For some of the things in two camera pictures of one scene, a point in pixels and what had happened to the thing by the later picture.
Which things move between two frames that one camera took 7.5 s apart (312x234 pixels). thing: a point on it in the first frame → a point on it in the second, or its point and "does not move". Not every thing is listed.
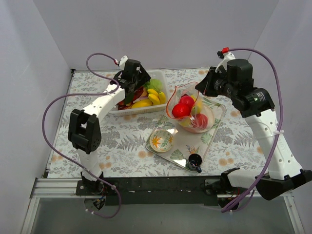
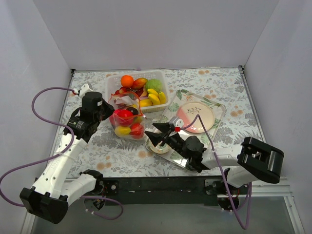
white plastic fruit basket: x=155 y=74 does not move
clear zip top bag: x=185 y=106 → x=126 y=115
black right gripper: x=207 y=83 → x=165 y=136
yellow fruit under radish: x=141 y=103 does not move
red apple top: x=186 y=101 → x=114 y=119
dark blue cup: x=194 y=161 does not move
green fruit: x=154 y=84 does not move
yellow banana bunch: x=185 y=122 → x=138 y=119
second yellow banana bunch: x=156 y=98 does not move
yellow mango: x=198 y=107 → x=122 y=131
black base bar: x=149 y=190 does not move
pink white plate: x=187 y=124 does not move
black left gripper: x=134 y=86 → x=105 y=109
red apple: x=181 y=110 → x=124 y=117
